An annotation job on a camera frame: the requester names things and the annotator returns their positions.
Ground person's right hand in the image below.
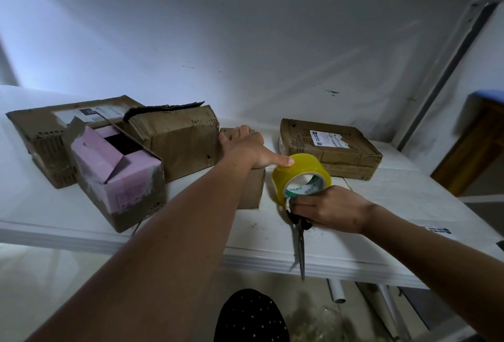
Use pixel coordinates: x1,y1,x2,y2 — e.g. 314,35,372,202
287,186,376,235

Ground person's left hand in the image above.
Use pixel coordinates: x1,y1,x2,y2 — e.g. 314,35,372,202
218,124,295,172

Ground small cardboard box red label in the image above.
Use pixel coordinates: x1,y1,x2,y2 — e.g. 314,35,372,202
218,127,266,210

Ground yellow tape roll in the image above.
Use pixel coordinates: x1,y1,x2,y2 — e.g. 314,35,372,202
271,152,333,207

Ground black handled scissors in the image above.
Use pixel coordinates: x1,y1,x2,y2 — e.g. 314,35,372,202
287,198,313,282

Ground corrugated cardboard box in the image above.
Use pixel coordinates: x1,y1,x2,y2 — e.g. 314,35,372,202
123,102,222,183

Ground pink carton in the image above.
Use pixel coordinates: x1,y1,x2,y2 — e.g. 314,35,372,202
61,116,167,234

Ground long cardboard box white label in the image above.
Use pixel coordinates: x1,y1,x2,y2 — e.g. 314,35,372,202
6,94,143,190

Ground person's left forearm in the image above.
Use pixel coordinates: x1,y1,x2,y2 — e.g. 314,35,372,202
27,157,257,342

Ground person's right forearm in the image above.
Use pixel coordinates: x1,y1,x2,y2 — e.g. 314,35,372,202
362,204,504,342

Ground person's black trousers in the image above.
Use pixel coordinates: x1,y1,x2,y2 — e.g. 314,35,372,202
213,288,291,342

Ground white tube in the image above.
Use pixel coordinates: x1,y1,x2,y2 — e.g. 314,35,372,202
327,277,347,305

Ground wooden stool blue top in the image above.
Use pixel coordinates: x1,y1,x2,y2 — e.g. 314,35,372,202
430,90,504,197

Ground white metal shelf rack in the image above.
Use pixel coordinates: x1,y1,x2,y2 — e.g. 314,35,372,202
0,0,504,342

